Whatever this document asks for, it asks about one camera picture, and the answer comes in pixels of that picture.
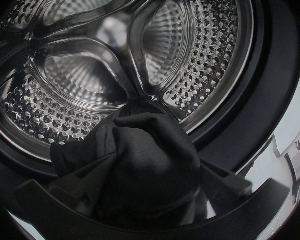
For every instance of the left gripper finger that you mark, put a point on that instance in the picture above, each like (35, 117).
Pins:
(225, 186)

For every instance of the black garment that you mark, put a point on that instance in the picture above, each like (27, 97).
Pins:
(150, 159)

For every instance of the grey washing machine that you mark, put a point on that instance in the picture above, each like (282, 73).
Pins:
(205, 59)

